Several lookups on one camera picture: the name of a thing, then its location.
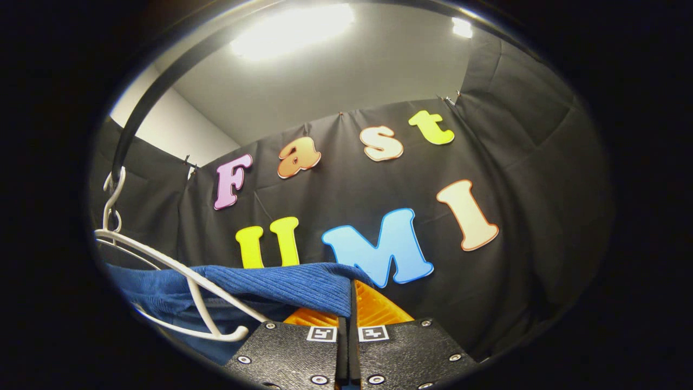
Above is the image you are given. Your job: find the white plastic hanger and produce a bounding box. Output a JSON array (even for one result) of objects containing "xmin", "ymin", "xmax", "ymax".
[{"xmin": 94, "ymin": 165, "xmax": 270, "ymax": 343}]

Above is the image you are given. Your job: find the large ceiling light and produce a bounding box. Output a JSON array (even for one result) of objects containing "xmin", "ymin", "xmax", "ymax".
[{"xmin": 230, "ymin": 3, "xmax": 355, "ymax": 60}]

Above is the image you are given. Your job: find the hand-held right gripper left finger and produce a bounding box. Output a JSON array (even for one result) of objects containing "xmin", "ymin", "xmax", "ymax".
[{"xmin": 224, "ymin": 306, "xmax": 351, "ymax": 390}]

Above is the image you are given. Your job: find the blue corduroy jacket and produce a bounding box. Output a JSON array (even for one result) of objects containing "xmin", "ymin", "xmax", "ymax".
[{"xmin": 106, "ymin": 262, "xmax": 374, "ymax": 366}]

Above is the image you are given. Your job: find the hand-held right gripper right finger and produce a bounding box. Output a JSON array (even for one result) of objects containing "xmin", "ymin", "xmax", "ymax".
[{"xmin": 351, "ymin": 279, "xmax": 478, "ymax": 390}]

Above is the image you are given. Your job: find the black metal clothes rack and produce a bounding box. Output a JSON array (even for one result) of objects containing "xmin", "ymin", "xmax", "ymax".
[{"xmin": 110, "ymin": 0, "xmax": 282, "ymax": 185}]

